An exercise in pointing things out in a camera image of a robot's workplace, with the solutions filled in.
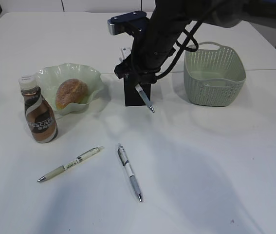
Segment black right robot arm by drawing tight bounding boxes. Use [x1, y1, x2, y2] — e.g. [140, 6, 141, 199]
[108, 0, 276, 85]

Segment green woven plastic basket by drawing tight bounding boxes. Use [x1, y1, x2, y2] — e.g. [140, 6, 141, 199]
[184, 41, 246, 107]

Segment black mesh pen holder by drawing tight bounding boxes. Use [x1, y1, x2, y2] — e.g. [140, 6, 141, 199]
[123, 76, 146, 107]

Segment sugared bread roll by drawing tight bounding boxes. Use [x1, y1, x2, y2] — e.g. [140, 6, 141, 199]
[55, 78, 88, 110]

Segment clear plastic ruler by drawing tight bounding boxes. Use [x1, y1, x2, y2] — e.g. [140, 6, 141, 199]
[119, 47, 131, 63]

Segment cream pen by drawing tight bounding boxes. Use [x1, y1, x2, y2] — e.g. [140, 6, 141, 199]
[37, 146, 104, 183]

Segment grey pen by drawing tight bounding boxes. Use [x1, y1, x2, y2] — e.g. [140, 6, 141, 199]
[117, 144, 143, 202]
[135, 84, 155, 113]

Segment brown Nescafe coffee bottle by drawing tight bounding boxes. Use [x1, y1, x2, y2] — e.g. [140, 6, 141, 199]
[18, 76, 58, 143]

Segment green wavy glass plate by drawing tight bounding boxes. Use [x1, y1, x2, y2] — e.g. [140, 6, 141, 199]
[33, 63, 104, 116]

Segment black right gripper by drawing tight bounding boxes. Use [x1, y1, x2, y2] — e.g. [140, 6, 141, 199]
[114, 24, 177, 85]

